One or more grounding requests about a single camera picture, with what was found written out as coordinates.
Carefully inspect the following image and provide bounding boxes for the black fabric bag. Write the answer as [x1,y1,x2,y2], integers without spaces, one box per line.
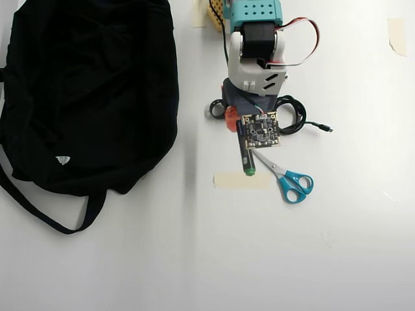
[0,0,181,236]

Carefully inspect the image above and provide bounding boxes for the thin black camera cable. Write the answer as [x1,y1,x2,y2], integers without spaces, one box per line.
[209,0,231,64]

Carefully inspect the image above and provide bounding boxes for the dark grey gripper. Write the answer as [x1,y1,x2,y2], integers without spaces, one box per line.
[221,79,278,133]

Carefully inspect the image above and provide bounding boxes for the torn beige masking tape piece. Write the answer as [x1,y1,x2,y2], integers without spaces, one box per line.
[388,18,408,58]

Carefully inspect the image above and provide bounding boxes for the green black marker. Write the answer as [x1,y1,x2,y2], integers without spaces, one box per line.
[235,120,257,178]

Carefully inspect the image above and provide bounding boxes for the camera circuit board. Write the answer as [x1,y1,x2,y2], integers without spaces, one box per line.
[241,111,281,150]

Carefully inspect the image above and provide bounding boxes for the red white black servo wire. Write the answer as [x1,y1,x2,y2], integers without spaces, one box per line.
[264,18,321,69]

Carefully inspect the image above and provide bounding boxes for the blue handled scissors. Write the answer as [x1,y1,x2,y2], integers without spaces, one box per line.
[252,148,314,204]

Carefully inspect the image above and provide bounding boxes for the narrow beige masking tape strip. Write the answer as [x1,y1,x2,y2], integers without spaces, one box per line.
[193,0,208,29]

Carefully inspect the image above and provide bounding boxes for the black plastic ring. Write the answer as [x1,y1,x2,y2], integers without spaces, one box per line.
[209,98,228,121]

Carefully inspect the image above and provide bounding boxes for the long beige masking tape strip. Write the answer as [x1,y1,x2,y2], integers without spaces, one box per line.
[213,171,272,190]

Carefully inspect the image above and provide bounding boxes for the black coiled USB cable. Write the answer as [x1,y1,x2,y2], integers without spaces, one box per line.
[275,95,334,135]

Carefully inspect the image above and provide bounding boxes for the yellow perforated base block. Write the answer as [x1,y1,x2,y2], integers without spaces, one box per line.
[207,0,228,33]

